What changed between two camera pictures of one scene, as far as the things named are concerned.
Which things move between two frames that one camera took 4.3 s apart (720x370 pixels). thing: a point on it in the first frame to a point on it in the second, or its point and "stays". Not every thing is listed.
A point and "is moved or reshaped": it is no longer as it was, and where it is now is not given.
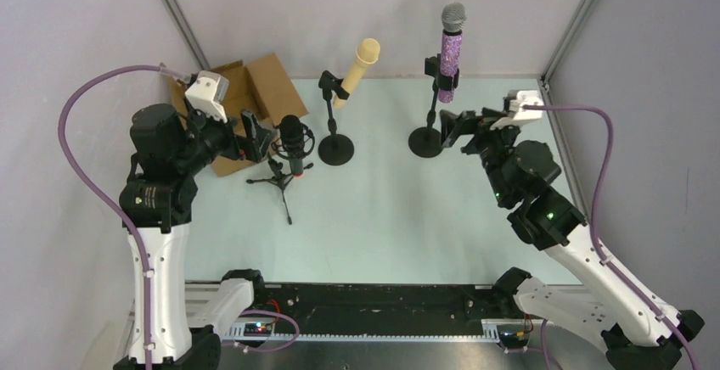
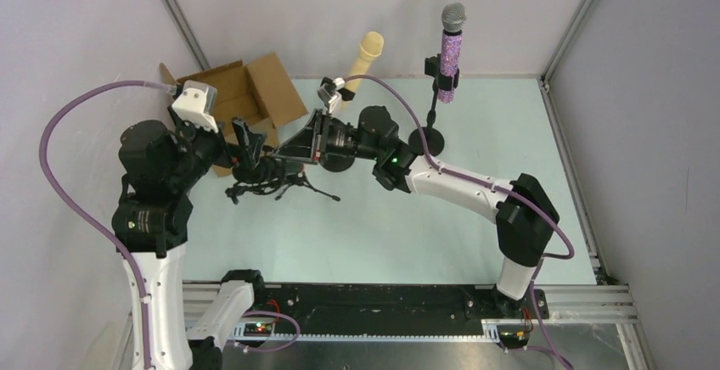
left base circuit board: [257, 329] stays
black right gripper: [466, 131] to [319, 137]
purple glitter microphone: [453, 18] stays
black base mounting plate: [382, 309] stays
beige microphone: [367, 53] is moved or reshaped
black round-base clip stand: [426, 142] stays
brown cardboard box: [265, 97] stays
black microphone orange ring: [293, 141] to [259, 169]
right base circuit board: [514, 339] stays
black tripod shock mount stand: [312, 142] is moved or reshaped
